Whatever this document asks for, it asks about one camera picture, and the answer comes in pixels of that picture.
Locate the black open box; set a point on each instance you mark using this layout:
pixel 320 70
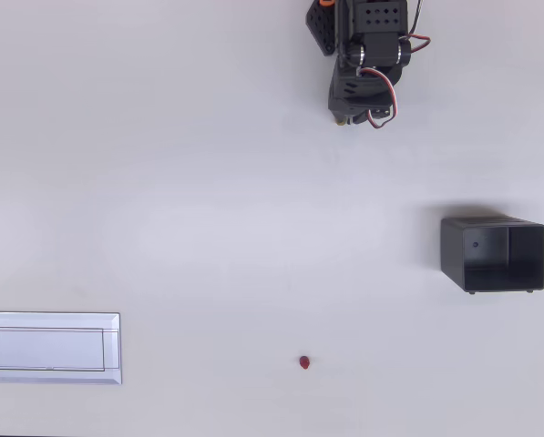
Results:
pixel 485 255

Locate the small red object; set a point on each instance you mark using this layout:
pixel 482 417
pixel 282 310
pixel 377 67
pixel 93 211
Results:
pixel 304 362

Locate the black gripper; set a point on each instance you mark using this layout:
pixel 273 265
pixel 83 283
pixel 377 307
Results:
pixel 353 116

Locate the black robot base, orange clamps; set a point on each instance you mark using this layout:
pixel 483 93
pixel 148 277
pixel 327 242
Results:
pixel 321 27

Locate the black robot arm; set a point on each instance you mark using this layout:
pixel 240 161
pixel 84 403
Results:
pixel 381 18

